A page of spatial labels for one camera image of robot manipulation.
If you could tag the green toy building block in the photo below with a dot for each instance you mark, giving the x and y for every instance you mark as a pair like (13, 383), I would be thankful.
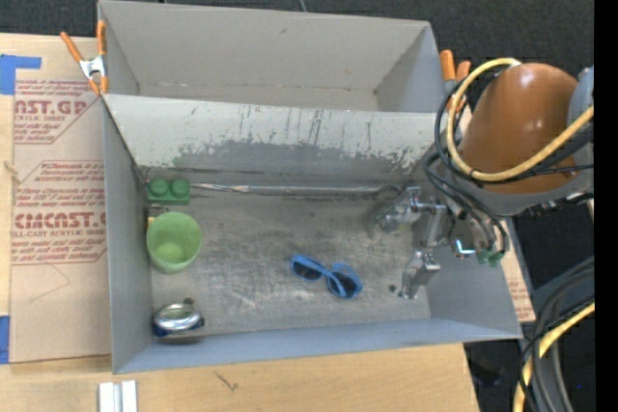
(168, 192)

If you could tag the brown cardboard board, red print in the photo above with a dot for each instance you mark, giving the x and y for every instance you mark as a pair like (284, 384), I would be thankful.
(58, 255)

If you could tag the blue and silver can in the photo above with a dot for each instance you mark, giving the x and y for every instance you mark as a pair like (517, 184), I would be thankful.
(177, 321)

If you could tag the blue sunglasses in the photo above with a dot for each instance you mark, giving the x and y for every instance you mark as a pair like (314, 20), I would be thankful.
(338, 281)

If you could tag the green plastic cup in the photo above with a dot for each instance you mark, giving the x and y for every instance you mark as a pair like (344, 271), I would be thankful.
(174, 243)

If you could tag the grey metal bin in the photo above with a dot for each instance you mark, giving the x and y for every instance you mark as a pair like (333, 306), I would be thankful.
(270, 227)

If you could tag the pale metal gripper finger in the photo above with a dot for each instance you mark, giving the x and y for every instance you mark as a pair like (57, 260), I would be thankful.
(403, 213)
(416, 272)

